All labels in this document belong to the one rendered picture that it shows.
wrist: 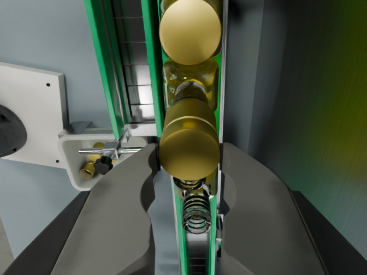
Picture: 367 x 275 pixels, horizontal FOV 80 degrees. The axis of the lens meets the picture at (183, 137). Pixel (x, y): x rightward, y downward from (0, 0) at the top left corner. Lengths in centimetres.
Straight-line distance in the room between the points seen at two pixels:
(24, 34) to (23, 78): 10
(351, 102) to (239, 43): 38
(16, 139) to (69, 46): 28
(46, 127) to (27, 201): 35
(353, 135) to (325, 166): 5
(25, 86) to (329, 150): 63
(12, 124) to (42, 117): 7
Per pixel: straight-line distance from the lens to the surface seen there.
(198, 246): 72
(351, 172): 21
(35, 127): 71
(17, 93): 69
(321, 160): 24
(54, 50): 64
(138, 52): 43
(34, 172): 85
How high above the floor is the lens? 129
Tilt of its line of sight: 61 degrees down
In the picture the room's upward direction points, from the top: 175 degrees counter-clockwise
